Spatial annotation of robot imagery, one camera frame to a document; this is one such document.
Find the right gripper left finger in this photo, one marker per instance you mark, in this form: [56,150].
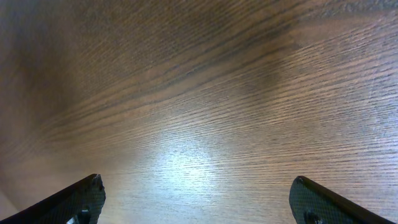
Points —
[80,202]

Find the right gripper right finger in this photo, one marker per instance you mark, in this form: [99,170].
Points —
[313,203]

